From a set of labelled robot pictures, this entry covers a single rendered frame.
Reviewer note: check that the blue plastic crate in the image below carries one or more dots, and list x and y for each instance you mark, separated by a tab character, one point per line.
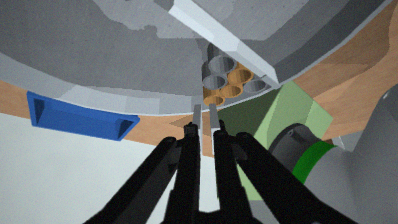
61	116

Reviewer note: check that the bronze bushing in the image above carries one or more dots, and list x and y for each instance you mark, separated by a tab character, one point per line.
231	90
240	75
212	96

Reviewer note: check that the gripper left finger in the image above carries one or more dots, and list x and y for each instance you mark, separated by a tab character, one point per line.
135	201

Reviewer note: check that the grey metal bushing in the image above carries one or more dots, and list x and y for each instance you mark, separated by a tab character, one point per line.
219	62
255	85
212	81

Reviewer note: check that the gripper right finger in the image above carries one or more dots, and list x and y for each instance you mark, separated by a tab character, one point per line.
289	200

